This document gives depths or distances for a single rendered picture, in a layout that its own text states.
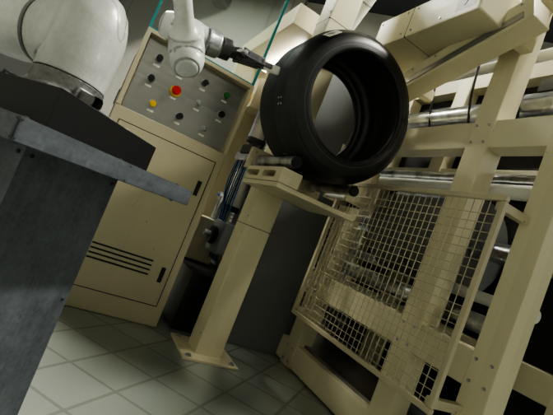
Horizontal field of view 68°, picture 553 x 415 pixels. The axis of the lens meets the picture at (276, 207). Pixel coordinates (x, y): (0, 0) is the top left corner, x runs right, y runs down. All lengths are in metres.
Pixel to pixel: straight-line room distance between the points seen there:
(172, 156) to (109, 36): 1.02
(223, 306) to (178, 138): 0.80
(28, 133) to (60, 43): 0.34
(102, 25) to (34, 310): 0.63
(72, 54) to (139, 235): 1.13
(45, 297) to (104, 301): 1.01
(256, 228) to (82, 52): 1.13
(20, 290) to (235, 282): 1.07
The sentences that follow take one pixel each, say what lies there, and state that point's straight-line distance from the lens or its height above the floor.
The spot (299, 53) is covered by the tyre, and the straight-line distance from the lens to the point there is 1.58.
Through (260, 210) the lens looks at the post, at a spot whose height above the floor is 0.70.
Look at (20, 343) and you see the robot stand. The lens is 1.08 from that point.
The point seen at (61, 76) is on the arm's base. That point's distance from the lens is 0.99.
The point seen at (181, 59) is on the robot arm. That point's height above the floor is 1.00.
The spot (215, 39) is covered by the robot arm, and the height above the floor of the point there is 1.16.
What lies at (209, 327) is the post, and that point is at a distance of 1.91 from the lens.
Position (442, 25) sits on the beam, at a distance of 1.88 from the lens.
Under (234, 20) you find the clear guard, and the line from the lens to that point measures 2.18.
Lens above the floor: 0.63
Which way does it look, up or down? 4 degrees up
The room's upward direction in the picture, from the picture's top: 22 degrees clockwise
